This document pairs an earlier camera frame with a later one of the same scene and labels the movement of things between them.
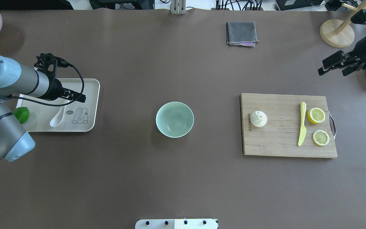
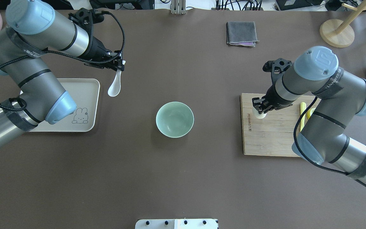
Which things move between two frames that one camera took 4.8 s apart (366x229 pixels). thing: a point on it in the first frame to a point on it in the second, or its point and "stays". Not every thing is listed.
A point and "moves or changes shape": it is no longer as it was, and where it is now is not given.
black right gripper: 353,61 to 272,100
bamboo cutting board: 288,125 stays
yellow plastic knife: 303,130 stays
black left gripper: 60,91 to 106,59
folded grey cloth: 241,33 stays
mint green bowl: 174,119 stays
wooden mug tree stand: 339,33 stays
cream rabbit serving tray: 82,115 stays
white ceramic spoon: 57,118 moves or changes shape
